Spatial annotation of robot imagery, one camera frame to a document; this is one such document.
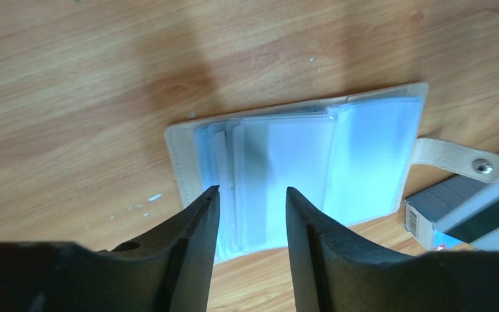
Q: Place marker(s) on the blue gum pack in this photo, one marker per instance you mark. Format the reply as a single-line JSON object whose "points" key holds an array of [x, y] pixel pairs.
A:
{"points": [[457, 210]]}

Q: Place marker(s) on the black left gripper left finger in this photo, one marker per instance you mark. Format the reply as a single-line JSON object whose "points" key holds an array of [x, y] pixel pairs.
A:
{"points": [[167, 268]]}

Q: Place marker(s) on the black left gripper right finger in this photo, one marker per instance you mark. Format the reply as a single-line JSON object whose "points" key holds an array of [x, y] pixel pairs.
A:
{"points": [[335, 269]]}

